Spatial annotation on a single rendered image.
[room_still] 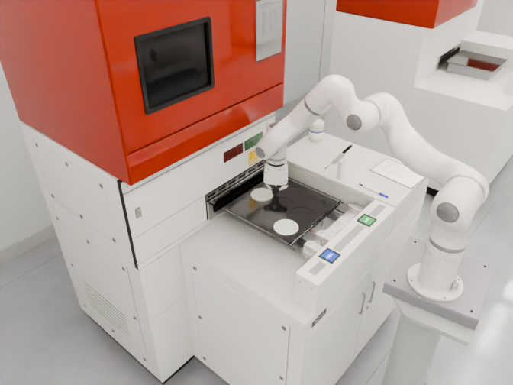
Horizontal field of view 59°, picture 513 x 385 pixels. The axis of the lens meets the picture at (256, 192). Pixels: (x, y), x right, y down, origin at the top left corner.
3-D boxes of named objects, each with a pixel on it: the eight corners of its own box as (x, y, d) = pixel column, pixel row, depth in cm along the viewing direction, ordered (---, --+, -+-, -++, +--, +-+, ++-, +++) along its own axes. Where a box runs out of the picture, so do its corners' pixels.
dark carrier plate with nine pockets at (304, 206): (224, 208, 192) (224, 206, 191) (275, 174, 213) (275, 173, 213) (288, 243, 174) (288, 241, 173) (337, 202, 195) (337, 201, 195)
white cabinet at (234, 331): (194, 365, 231) (178, 245, 184) (304, 264, 291) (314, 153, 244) (295, 450, 197) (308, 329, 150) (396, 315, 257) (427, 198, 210)
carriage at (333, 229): (301, 256, 174) (301, 250, 172) (350, 211, 196) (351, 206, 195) (318, 266, 169) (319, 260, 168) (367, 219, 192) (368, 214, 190)
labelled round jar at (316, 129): (305, 139, 227) (306, 121, 221) (313, 134, 231) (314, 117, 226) (317, 143, 223) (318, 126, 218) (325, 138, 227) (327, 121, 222)
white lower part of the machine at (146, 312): (82, 318, 256) (43, 200, 209) (190, 244, 307) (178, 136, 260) (164, 394, 219) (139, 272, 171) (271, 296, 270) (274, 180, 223)
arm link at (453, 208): (472, 240, 151) (493, 179, 138) (451, 268, 139) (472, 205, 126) (437, 225, 158) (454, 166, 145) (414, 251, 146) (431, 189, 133)
